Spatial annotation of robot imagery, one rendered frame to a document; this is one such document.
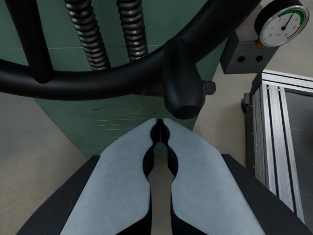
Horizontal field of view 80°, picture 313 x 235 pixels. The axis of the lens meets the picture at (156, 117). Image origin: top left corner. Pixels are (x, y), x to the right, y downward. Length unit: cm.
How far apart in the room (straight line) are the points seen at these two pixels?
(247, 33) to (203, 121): 65
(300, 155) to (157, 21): 66
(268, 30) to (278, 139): 51
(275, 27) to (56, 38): 35
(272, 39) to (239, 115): 74
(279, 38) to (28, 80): 33
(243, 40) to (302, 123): 59
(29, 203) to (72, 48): 70
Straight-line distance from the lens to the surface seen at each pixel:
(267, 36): 35
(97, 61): 24
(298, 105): 95
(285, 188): 72
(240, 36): 38
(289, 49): 161
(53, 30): 39
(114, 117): 57
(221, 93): 112
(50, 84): 19
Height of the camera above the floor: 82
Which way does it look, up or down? 58 degrees down
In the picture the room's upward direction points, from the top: 2 degrees clockwise
